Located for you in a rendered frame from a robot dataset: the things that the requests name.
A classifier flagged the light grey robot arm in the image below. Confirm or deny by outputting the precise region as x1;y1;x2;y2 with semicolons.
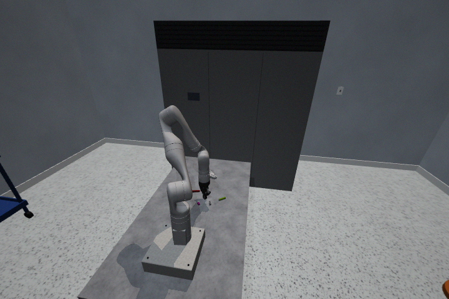
159;105;217;245

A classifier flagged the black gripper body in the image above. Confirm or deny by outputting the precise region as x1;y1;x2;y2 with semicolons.
198;181;210;192

